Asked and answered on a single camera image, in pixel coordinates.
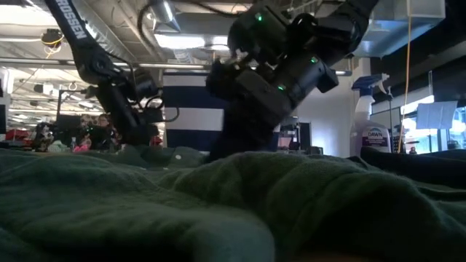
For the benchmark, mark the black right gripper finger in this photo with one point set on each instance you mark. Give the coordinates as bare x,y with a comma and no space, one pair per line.
233,134
265,134

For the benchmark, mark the dark green garment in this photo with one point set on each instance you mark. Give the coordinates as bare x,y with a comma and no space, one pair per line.
182,203

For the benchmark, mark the black T-shirt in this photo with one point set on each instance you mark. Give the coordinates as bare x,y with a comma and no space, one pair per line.
418,167

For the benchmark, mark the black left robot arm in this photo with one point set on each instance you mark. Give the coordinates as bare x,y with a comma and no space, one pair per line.
91,62

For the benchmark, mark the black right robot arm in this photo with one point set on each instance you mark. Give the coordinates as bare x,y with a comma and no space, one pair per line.
346,22

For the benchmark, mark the navy white striped fabric bin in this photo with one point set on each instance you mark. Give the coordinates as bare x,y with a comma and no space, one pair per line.
193,120

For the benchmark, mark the person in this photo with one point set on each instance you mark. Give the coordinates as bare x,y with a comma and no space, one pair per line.
103,125

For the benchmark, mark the black screen panel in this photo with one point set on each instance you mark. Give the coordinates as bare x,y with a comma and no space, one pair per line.
67,129

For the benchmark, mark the spray bottle with blue head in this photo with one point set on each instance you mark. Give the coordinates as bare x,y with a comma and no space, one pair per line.
369,138

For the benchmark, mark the white board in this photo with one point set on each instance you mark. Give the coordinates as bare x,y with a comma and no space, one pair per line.
437,114

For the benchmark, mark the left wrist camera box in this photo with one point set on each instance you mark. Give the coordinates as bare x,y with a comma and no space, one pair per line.
145,83

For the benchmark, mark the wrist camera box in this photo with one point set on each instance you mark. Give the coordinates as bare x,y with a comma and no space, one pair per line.
145,83
260,32

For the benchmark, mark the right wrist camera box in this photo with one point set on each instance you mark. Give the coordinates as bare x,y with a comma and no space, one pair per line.
260,32

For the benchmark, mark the black background frame rig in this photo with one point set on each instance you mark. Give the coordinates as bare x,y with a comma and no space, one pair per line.
59,105

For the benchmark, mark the silver spiral air duct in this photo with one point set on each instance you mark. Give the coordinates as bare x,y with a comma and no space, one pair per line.
109,32

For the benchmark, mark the short round air duct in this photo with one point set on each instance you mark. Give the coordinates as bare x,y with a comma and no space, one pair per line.
164,11

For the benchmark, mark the rectangular metal air duct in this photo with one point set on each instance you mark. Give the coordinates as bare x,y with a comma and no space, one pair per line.
400,32

